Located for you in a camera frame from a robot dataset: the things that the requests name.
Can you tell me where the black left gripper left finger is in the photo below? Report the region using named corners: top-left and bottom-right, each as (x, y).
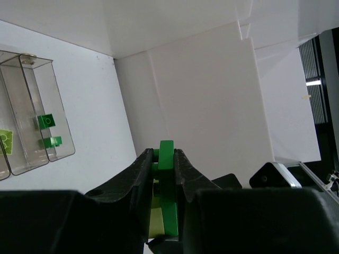
top-left (1, 149), bottom-right (154, 253)

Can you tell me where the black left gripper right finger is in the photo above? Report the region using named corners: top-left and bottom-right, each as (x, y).
top-left (174, 149), bottom-right (338, 253)

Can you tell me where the green and lime lego piece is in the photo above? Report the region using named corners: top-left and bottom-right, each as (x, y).
top-left (148, 140), bottom-right (179, 239)

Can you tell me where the small green lego brick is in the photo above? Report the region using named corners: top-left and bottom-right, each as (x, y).
top-left (42, 136), bottom-right (63, 149)

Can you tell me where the green square lego brick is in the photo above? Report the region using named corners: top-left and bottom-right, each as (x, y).
top-left (37, 114), bottom-right (56, 130)

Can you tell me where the lime green lego brick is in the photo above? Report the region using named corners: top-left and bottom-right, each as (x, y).
top-left (0, 129), bottom-right (13, 155)

